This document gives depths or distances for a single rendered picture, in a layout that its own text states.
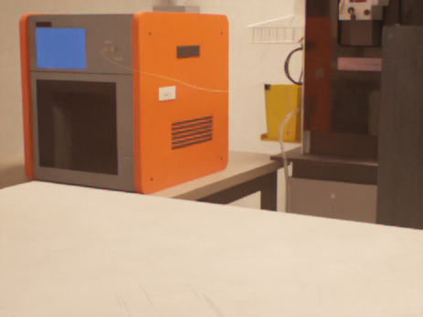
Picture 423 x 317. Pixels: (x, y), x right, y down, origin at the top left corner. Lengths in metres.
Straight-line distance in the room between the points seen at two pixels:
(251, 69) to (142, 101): 1.83
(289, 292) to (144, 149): 1.24
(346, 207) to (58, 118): 0.81
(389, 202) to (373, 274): 0.59
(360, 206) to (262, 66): 1.53
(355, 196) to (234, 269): 1.51
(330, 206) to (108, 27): 0.80
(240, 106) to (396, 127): 2.44
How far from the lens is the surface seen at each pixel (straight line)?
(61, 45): 1.92
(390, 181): 1.23
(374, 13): 2.08
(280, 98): 2.28
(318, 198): 2.18
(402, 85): 1.20
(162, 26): 1.84
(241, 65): 3.59
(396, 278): 0.64
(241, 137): 3.62
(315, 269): 0.65
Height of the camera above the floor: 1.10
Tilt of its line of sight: 10 degrees down
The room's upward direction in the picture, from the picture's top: straight up
